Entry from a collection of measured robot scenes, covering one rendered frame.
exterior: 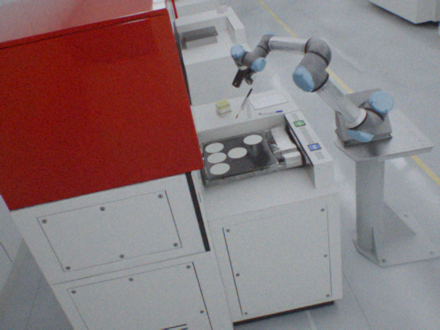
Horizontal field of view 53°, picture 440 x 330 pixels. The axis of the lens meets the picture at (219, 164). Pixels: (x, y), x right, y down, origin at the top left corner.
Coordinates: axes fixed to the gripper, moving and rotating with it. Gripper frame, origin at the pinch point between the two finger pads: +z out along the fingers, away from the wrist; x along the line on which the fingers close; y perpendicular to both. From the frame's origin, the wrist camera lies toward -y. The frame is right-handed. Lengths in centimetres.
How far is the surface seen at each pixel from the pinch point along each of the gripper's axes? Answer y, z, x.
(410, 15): 296, 329, 49
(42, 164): -94, -105, -12
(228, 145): -38.1, -9.9, -18.6
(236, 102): -11.3, 9.3, 4.4
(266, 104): -3.3, 5.7, -14.1
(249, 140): -28.9, -7.3, -25.6
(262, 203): -53, -28, -60
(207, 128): -37.4, -10.6, -2.3
